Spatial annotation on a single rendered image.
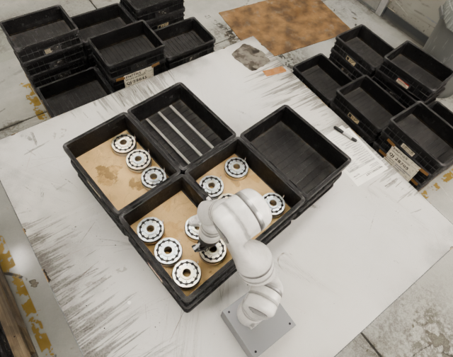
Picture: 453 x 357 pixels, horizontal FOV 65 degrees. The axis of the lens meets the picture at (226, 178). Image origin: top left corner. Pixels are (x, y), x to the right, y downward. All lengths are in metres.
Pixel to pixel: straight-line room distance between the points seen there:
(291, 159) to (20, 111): 2.13
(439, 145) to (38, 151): 2.24
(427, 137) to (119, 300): 1.99
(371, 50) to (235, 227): 2.60
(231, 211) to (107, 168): 0.97
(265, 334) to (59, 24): 2.37
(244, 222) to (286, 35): 3.09
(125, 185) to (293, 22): 2.74
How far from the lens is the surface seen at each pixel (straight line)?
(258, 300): 1.04
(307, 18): 3.93
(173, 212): 1.44
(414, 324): 2.52
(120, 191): 1.51
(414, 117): 2.60
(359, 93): 2.73
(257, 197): 0.69
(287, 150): 1.66
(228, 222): 0.67
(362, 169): 1.89
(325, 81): 2.89
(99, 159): 1.61
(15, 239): 2.52
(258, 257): 0.82
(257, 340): 1.36
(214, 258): 1.34
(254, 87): 2.06
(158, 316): 1.46
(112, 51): 2.60
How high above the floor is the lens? 2.13
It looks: 59 degrees down
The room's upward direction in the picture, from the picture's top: 10 degrees clockwise
